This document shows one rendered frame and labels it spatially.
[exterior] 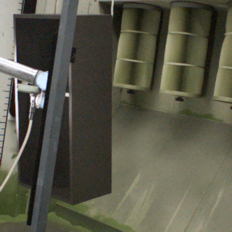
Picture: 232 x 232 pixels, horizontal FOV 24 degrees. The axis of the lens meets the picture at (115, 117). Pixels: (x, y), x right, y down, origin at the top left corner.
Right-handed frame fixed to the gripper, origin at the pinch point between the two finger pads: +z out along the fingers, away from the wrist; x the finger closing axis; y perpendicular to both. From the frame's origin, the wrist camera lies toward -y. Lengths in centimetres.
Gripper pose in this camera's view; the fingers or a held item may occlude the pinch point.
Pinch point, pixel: (35, 94)
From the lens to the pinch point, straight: 352.2
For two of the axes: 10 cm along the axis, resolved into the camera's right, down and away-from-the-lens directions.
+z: -3.7, -1.2, 9.2
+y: -1.7, 9.8, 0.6
